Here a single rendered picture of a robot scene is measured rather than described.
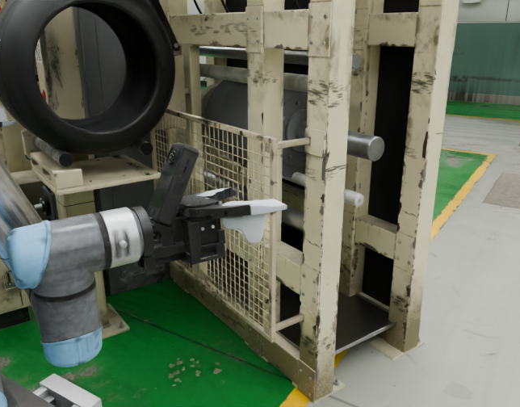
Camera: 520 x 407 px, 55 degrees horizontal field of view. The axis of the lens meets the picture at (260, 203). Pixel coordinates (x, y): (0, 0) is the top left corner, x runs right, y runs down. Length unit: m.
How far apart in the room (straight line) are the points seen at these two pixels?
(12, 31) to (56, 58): 0.42
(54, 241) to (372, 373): 1.70
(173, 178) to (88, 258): 0.15
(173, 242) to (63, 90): 1.45
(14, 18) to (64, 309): 1.17
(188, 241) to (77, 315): 0.17
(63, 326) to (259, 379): 1.47
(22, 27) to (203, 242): 1.12
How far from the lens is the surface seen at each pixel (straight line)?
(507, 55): 10.32
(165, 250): 0.70
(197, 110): 2.26
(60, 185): 1.76
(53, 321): 0.68
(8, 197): 0.74
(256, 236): 0.70
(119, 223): 0.66
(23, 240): 0.64
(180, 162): 0.68
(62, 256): 0.64
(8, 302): 2.57
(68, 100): 2.10
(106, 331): 2.43
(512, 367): 2.38
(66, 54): 2.09
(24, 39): 1.68
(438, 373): 2.23
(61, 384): 1.06
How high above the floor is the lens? 1.30
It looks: 19 degrees down
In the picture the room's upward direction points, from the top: straight up
